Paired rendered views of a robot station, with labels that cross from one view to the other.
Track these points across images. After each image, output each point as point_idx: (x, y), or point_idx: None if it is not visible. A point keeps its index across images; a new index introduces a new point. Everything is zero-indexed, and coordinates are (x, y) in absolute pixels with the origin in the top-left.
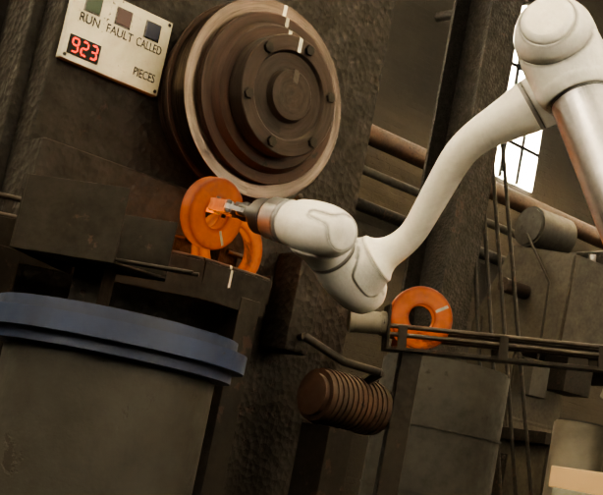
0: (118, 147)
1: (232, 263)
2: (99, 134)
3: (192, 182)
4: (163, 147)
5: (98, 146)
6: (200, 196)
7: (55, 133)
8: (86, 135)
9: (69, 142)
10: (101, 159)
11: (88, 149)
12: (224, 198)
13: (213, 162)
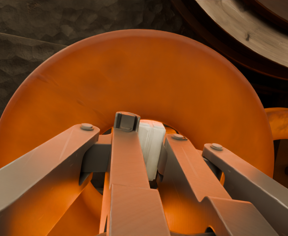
0: (95, 23)
1: None
2: (61, 6)
3: (230, 60)
4: (174, 13)
5: (61, 25)
6: (34, 124)
7: None
8: (40, 10)
9: (11, 25)
10: (34, 42)
11: (45, 32)
12: (168, 117)
13: (228, 12)
